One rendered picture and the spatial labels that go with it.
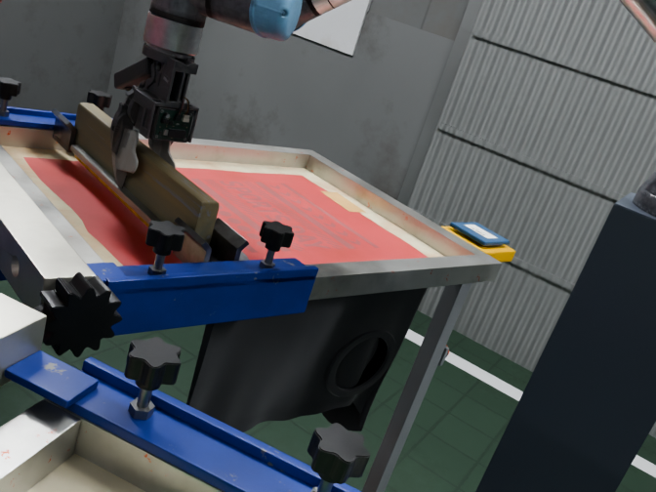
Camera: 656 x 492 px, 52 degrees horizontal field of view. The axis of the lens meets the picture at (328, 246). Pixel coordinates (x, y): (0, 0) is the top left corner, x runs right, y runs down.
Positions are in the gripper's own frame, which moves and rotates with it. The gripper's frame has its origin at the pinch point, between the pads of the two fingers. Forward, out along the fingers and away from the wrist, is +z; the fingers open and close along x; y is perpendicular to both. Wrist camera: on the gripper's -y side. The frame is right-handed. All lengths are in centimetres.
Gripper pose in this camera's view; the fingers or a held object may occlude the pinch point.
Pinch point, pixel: (134, 178)
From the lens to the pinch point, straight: 106.8
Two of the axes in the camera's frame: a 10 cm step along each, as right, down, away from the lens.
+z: -3.0, 8.9, 3.4
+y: 6.2, 4.5, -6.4
